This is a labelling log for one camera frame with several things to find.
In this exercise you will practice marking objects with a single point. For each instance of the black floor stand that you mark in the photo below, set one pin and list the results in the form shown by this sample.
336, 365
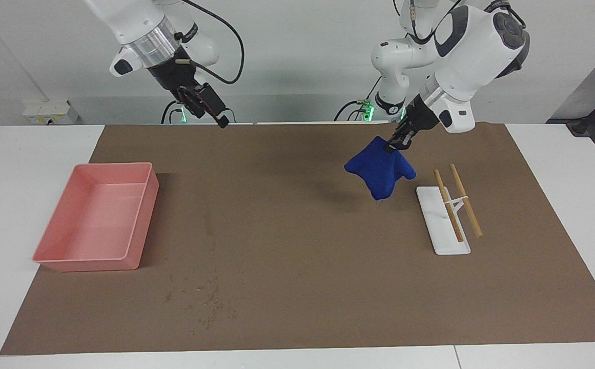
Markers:
581, 125

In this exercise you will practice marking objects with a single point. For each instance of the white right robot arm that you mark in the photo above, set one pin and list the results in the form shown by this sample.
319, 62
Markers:
133, 20

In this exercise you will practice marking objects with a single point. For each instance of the blue towel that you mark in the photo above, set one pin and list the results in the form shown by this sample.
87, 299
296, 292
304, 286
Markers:
379, 171

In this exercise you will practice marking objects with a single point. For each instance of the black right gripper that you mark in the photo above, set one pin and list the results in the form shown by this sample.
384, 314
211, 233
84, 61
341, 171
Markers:
174, 74

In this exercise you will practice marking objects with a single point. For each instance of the brown table mat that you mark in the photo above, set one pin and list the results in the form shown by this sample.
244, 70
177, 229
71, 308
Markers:
297, 230

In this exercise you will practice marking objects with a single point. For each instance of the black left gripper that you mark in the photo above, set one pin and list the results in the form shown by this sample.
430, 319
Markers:
421, 117

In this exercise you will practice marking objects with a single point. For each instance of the white wall socket box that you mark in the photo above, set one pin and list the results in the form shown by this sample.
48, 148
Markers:
46, 111

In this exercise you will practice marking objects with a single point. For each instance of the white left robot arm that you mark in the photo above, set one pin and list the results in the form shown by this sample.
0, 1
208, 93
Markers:
466, 51

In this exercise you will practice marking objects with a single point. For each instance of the pink plastic bin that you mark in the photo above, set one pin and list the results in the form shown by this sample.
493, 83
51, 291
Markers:
97, 220

